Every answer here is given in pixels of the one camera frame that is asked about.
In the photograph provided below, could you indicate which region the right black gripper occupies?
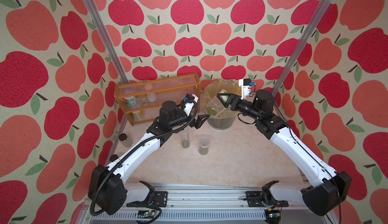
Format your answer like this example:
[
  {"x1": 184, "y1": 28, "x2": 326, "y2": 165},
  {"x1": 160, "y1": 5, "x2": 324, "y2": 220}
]
[{"x1": 219, "y1": 92, "x2": 261, "y2": 124}]

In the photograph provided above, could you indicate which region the green jar lid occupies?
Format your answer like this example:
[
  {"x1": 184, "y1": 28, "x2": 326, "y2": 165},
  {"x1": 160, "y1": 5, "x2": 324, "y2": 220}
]
[{"x1": 220, "y1": 94, "x2": 230, "y2": 103}]

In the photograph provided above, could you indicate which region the glass jar with mung beans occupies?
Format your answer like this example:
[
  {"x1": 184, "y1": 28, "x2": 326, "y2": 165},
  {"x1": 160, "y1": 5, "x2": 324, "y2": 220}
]
[{"x1": 205, "y1": 96, "x2": 227, "y2": 118}]

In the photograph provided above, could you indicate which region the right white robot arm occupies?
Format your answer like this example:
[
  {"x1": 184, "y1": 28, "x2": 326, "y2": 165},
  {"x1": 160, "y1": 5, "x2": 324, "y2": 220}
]
[{"x1": 217, "y1": 90, "x2": 352, "y2": 216}]

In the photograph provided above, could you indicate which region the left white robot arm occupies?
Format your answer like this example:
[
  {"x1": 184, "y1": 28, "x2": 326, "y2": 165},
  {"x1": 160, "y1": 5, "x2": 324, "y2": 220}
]
[{"x1": 88, "y1": 94, "x2": 209, "y2": 216}]

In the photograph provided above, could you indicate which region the short clear jar with beans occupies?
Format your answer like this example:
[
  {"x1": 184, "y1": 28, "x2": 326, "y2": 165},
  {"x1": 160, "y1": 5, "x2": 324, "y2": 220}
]
[{"x1": 199, "y1": 136, "x2": 210, "y2": 155}]

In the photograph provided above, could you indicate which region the tall clear jar with beans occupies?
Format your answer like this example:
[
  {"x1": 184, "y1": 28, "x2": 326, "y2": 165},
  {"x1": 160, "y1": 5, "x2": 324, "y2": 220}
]
[{"x1": 181, "y1": 130, "x2": 191, "y2": 149}]

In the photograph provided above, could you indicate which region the grey bin with yellow bag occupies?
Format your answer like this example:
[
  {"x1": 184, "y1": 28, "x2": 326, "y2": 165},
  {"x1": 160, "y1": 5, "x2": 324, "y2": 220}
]
[{"x1": 204, "y1": 80, "x2": 241, "y2": 131}]

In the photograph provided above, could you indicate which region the white bottle on shelf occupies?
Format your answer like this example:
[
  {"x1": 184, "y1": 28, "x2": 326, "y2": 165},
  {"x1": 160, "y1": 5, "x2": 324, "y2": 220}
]
[{"x1": 144, "y1": 84, "x2": 157, "y2": 102}]

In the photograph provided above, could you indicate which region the orange wooden shelf rack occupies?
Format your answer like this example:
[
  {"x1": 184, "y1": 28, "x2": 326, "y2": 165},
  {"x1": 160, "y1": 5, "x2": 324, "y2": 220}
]
[{"x1": 114, "y1": 72, "x2": 201, "y2": 126}]

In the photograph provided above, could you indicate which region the yellow can on shelf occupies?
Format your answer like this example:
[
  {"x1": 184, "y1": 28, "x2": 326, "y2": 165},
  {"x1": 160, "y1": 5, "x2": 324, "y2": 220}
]
[{"x1": 131, "y1": 110, "x2": 144, "y2": 122}]

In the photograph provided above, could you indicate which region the white printed cup on shelf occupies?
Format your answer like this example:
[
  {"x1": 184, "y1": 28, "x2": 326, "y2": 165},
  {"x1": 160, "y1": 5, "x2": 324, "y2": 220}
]
[{"x1": 123, "y1": 96, "x2": 137, "y2": 106}]

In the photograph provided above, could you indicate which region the small circuit board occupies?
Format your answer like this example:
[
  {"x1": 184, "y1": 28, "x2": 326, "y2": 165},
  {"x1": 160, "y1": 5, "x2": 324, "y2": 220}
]
[{"x1": 136, "y1": 210, "x2": 157, "y2": 219}]

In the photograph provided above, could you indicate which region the black corrugated cable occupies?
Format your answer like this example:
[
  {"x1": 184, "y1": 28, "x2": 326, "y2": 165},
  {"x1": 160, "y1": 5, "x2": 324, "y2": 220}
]
[{"x1": 89, "y1": 98, "x2": 199, "y2": 216}]

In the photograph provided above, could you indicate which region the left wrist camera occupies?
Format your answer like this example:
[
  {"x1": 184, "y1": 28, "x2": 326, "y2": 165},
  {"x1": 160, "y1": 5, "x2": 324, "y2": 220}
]
[{"x1": 181, "y1": 94, "x2": 199, "y2": 115}]

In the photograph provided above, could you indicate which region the dark lid jar by wall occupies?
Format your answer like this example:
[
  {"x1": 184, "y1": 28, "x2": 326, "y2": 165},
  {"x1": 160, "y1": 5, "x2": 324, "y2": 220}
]
[{"x1": 119, "y1": 133, "x2": 133, "y2": 148}]

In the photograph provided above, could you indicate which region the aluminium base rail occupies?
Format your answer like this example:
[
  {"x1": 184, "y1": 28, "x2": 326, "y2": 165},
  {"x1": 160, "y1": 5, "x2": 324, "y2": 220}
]
[{"x1": 74, "y1": 182, "x2": 337, "y2": 224}]

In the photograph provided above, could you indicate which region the left aluminium frame post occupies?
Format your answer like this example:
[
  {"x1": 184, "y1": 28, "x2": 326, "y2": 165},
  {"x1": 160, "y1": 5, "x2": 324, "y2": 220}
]
[{"x1": 83, "y1": 0, "x2": 129, "y2": 84}]

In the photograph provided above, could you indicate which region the aluminium frame post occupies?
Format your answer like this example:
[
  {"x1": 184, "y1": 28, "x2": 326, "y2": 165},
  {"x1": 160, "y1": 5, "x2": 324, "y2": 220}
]
[
  {"x1": 271, "y1": 0, "x2": 333, "y2": 97},
  {"x1": 83, "y1": 0, "x2": 129, "y2": 84}
]

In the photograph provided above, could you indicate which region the right aluminium frame post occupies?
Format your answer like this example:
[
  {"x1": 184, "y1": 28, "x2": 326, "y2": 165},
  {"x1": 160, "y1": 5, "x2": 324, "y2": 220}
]
[{"x1": 271, "y1": 0, "x2": 333, "y2": 97}]

